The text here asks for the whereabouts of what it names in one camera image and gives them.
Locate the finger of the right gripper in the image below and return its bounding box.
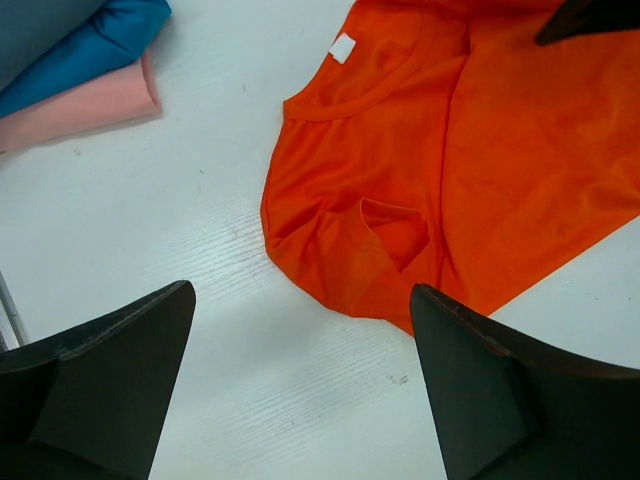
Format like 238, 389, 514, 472
535, 0, 640, 46

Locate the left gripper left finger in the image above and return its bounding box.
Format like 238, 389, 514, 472
1, 280, 195, 479

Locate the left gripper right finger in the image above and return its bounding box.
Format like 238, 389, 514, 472
410, 284, 639, 480

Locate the orange t shirt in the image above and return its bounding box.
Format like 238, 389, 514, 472
261, 1, 639, 330

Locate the folded pink t shirt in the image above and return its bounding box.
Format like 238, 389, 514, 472
1, 51, 162, 152

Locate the folded blue t shirt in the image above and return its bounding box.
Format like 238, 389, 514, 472
1, 1, 171, 117

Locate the folded grey t shirt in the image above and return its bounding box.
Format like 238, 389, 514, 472
1, 0, 105, 89

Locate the aluminium rail frame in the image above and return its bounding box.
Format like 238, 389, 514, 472
0, 274, 30, 352

